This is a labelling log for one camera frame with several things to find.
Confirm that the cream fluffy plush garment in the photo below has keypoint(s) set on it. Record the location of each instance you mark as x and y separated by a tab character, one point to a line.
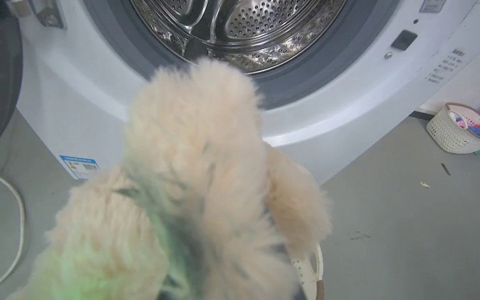
198	158

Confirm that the blue energy label sticker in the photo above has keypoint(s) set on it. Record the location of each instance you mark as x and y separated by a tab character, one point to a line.
79	166

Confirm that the grey rating label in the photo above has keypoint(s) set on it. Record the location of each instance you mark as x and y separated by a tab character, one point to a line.
432	5

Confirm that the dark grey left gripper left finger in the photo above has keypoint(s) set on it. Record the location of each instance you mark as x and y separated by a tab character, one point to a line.
186	258

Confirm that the pale yellow floor scrap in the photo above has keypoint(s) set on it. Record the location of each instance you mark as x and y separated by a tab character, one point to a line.
424	184

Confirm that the white front-load washing machine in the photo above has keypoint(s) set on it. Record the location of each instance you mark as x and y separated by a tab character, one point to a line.
348	108

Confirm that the perforated steel washer drum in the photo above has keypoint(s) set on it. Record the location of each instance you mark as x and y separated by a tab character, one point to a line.
256	29

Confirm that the metal door hinge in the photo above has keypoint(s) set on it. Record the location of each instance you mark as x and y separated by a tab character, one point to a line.
48	14

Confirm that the small white woven basket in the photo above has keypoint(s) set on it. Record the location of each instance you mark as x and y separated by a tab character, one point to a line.
448	135

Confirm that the pink clothes peg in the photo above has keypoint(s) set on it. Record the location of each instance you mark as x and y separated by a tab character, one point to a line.
475	125

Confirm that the blue clothes peg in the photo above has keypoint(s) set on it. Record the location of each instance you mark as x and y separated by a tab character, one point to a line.
478	131

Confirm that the grey rubber door gasket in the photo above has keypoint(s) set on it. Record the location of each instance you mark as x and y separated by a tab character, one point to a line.
331	54

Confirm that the white laundry basket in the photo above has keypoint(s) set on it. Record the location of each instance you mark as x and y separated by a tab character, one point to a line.
308	271

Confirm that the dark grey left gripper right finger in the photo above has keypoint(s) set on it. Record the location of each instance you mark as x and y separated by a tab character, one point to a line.
288	260

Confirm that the black floor strip scrap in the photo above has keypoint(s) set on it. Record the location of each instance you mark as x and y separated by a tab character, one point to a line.
446	169

